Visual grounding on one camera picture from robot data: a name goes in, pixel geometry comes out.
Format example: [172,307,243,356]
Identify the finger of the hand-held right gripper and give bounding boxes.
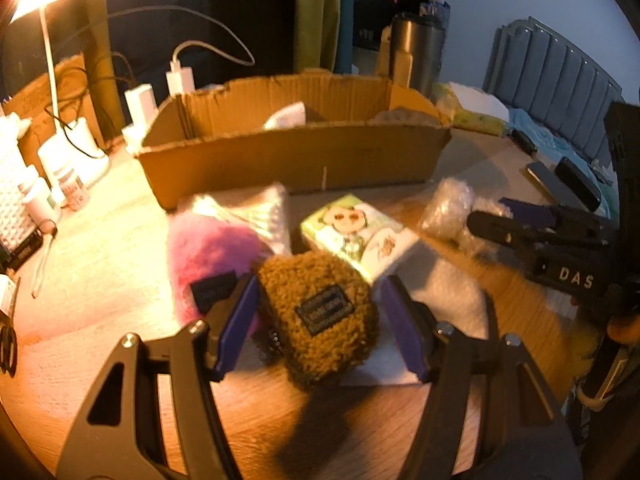
[498,197,612,242]
[466,210,543,263]

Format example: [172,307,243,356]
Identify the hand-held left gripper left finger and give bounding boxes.
[56,274,261,480]

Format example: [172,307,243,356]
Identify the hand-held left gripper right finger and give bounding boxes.
[378,275,583,480]

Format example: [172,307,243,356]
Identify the clear bubble wrap piece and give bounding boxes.
[419,177,501,256]

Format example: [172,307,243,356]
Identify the white towel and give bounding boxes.
[340,257,493,386]

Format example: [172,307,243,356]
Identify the brown fluffy pouch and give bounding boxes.
[255,251,380,390]

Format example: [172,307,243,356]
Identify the pink fluffy pouch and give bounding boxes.
[166,211,266,331]

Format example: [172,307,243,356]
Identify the cartoon print tissue pack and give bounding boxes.
[300,194,421,285]

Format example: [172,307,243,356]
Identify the white fluffy cloth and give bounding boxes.
[192,183,293,256]

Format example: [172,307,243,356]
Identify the cardboard box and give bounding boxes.
[134,71,452,211]

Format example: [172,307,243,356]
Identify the person's right hand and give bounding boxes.
[606,317,640,348]

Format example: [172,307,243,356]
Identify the dark phone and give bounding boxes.
[527,161,571,206]

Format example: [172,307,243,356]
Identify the black car key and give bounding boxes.
[510,129,538,155]

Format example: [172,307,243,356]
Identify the blue printed blanket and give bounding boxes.
[505,107,621,221]

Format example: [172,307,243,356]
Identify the yellow tissue box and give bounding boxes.
[432,81,511,136]

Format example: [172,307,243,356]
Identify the grey padded headboard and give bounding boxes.
[482,16,626,161]

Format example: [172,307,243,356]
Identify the steel tumbler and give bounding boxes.
[390,12,446,98]

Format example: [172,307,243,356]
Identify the white folded cloth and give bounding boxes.
[264,101,307,131]

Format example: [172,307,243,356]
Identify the small pink label bottle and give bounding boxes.
[57,167,90,211]

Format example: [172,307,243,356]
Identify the white desk lamp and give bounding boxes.
[0,0,121,186]

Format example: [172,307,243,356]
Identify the clear plastic water bottle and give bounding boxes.
[420,0,451,28]

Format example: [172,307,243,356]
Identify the small black box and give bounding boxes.
[0,232,44,271]

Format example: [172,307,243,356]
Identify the white medicine bottle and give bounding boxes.
[22,177,63,223]

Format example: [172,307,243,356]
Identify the black scissors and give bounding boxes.
[0,310,19,376]

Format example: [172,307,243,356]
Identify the small white charger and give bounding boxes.
[125,85,157,128]

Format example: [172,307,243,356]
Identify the black monitor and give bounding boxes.
[352,0,435,51]

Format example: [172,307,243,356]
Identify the white woven basket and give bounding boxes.
[0,160,32,251]

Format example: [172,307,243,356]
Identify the teal curtain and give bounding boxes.
[335,0,372,73]

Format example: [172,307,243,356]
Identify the yellow curtain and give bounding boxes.
[295,0,342,73]

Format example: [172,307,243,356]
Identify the brown cardboard carton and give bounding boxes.
[0,52,106,161]

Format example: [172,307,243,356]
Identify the black cable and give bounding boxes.
[47,52,133,153]

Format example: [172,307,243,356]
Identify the white charger with cable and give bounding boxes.
[166,59,194,96]

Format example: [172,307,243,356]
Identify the white charger cable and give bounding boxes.
[107,6,256,68]

